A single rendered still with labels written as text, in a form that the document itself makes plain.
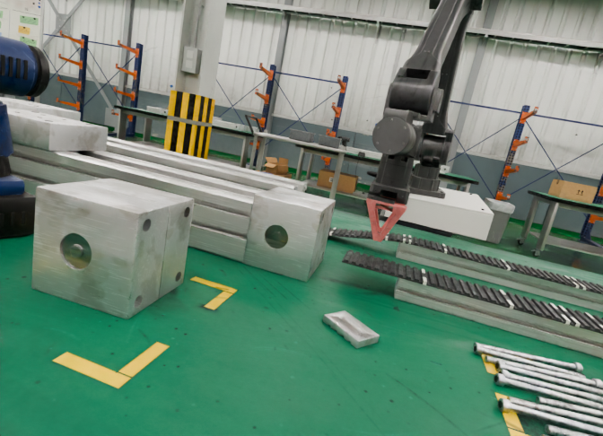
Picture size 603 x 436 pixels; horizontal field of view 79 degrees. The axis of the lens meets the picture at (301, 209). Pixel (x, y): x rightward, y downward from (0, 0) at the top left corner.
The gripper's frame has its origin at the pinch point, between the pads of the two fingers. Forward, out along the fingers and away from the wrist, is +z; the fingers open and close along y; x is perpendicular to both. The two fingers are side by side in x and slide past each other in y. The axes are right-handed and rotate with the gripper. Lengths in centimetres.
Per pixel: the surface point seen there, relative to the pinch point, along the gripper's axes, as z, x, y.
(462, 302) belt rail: 1.1, 11.7, 21.0
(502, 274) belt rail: 1.4, 21.2, 1.3
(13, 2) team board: -98, -488, -309
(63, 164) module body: -4, -47, 23
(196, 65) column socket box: -55, -204, -264
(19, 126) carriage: -8, -54, 24
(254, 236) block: -1.0, -15.1, 24.0
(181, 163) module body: -4.9, -38.7, 5.0
